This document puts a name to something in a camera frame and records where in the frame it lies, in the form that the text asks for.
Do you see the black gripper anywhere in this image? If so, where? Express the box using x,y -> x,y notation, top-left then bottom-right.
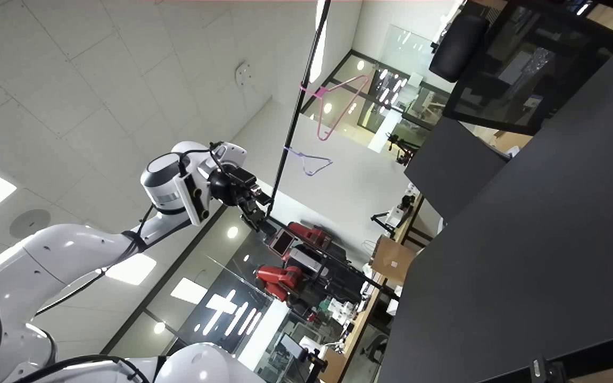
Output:
209,163 -> 273,233

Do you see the pink clothes hanger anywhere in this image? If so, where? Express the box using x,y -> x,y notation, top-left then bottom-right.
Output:
302,74 -> 372,141

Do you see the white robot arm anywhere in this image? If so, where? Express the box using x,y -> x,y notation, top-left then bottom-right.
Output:
0,141 -> 266,383

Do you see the purple clothes hanger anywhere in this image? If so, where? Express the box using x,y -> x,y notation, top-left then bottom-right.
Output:
288,147 -> 332,177

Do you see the red robot in background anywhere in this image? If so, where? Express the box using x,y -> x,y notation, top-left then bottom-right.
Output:
254,222 -> 328,302

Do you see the wooden desk in background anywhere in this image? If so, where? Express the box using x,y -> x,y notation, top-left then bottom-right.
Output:
319,196 -> 432,383

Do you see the black vertical rack pole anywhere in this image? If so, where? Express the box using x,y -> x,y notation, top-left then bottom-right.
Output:
266,0 -> 332,214

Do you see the black office chair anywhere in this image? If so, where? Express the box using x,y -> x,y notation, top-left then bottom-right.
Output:
430,15 -> 490,82

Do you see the black monitor screen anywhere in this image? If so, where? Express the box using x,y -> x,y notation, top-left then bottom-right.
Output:
444,0 -> 613,135

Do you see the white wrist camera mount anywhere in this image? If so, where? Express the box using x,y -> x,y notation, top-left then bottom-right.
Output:
182,155 -> 217,225

